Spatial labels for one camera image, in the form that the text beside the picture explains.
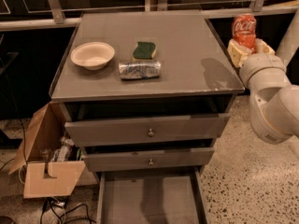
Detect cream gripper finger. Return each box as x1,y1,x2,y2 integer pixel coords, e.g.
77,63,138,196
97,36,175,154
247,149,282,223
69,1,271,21
227,39,252,68
255,38,275,54

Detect red coke can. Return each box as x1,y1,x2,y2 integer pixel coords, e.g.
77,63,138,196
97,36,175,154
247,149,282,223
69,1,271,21
232,14,256,50

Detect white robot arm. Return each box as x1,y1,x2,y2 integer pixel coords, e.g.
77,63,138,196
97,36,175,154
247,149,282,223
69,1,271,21
227,39,299,144

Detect grey top drawer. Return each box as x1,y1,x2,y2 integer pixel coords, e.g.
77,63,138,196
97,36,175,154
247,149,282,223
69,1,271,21
65,113,230,147

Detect grey drawer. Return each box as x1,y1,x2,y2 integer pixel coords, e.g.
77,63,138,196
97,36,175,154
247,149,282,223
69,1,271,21
65,113,230,147
96,167,211,224
83,147,214,172

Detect silver crushed can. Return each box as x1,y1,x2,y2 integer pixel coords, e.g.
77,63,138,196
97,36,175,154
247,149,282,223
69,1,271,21
119,60,162,80

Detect grey drawer cabinet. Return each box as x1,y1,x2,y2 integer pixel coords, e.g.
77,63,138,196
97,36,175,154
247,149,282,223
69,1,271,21
49,9,249,173

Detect grey middle drawer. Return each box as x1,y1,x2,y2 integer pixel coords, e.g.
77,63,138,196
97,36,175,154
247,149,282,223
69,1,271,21
83,147,214,172

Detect grey bottom drawer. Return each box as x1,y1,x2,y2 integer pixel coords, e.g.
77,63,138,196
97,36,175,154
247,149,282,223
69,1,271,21
96,167,211,224

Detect green yellow sponge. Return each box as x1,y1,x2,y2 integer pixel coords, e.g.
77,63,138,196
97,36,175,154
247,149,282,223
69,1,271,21
133,41,156,60

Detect metal window railing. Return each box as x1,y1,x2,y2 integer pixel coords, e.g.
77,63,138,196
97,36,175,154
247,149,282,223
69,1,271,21
1,0,298,31

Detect white paper bowl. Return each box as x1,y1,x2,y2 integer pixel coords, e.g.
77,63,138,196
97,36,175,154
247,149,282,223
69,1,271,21
71,42,115,71

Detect plastic bottles in box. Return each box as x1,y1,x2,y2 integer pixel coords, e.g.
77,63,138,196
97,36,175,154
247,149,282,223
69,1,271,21
40,136,81,162

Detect brown cardboard box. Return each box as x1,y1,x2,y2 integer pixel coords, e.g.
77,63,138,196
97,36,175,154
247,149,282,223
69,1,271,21
9,102,97,199

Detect black floor cables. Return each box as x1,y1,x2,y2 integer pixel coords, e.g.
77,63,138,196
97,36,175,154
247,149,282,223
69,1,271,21
38,196,97,224

